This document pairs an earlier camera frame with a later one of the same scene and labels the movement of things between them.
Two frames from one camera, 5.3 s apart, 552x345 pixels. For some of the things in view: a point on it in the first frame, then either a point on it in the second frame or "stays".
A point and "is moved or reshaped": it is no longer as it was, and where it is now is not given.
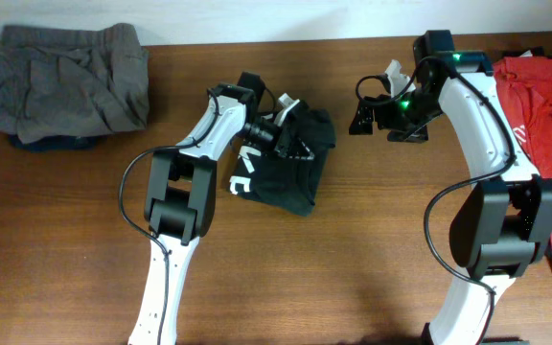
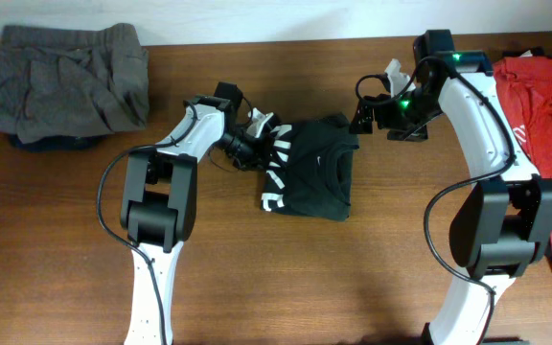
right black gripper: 386,121 stays
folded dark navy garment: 51,143 stays
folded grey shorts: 59,80 stays
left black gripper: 284,142 to 259,159
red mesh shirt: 546,105 stays
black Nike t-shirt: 287,185 is moved or reshaped
